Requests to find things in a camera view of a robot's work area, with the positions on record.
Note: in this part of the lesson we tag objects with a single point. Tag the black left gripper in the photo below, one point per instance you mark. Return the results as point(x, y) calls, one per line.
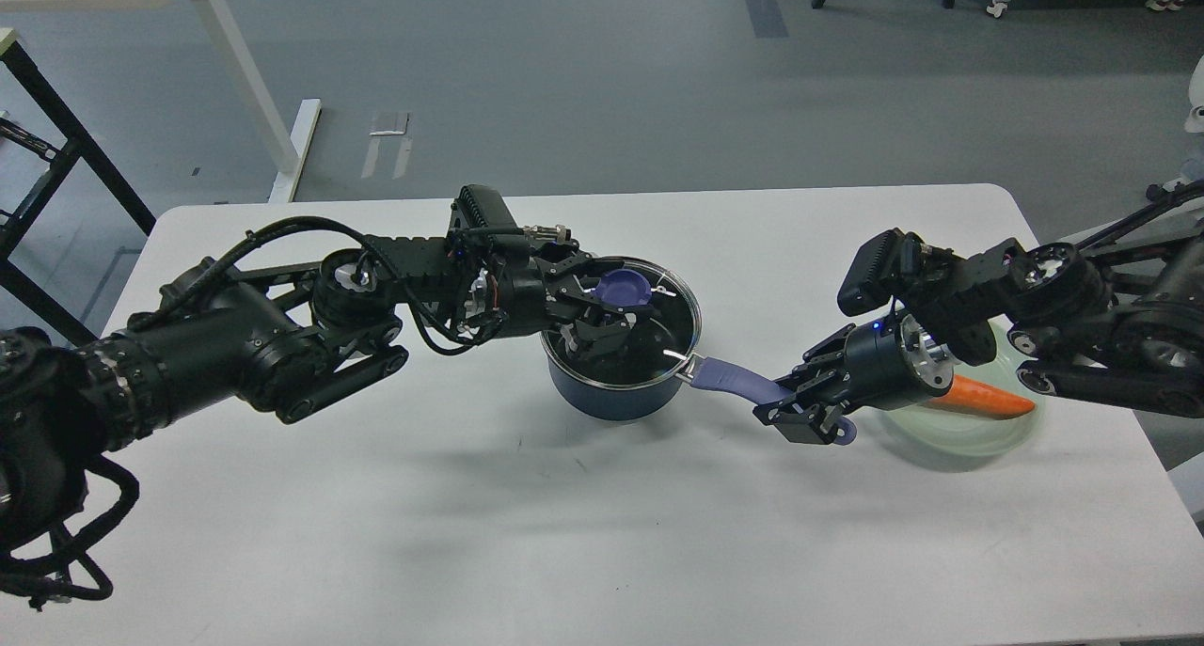
point(503, 290)

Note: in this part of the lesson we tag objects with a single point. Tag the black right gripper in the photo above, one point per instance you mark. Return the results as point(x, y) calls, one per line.
point(891, 363)

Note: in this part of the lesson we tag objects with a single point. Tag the glass pot lid purple knob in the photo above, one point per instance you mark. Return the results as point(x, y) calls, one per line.
point(634, 325)

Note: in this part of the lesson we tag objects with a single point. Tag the dark blue saucepan purple handle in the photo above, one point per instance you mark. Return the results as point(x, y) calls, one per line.
point(705, 373)

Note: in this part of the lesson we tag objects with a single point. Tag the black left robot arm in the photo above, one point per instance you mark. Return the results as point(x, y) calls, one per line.
point(299, 315)

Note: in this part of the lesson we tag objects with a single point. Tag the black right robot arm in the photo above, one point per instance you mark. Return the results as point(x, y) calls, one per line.
point(1099, 321)

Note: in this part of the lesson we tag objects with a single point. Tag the pale green glass plate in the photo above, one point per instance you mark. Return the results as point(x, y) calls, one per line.
point(966, 433)

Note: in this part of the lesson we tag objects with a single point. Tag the orange toy carrot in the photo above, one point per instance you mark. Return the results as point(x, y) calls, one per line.
point(972, 397)

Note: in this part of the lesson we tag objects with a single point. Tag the white office chair base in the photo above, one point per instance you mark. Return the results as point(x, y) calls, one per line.
point(1191, 168)

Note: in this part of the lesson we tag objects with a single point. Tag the black metal rack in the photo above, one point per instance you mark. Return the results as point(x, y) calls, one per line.
point(79, 148)

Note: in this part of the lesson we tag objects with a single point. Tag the white table frame leg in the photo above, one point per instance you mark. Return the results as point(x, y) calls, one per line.
point(172, 90)

